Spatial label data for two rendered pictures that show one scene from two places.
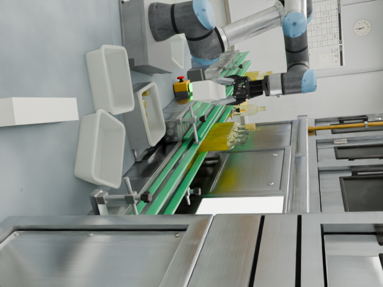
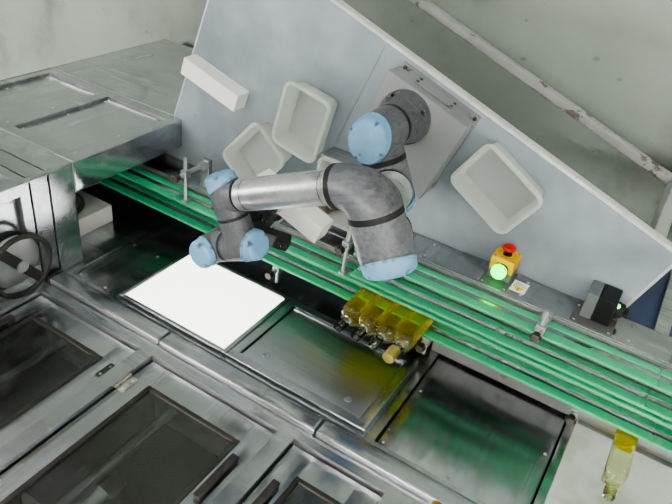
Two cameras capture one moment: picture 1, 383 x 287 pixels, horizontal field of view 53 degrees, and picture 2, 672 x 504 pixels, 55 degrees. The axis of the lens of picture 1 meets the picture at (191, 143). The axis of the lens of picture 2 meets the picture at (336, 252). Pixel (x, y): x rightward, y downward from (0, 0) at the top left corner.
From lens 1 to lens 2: 2.47 m
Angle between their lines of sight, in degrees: 85
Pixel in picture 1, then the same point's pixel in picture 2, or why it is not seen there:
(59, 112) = (216, 92)
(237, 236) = (40, 159)
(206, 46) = not seen: hidden behind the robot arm
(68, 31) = (289, 51)
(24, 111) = (189, 71)
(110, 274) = (72, 134)
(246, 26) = not seen: hidden behind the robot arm
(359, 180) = (211, 454)
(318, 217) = (13, 180)
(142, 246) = (81, 144)
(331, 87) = not seen: outside the picture
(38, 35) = (252, 38)
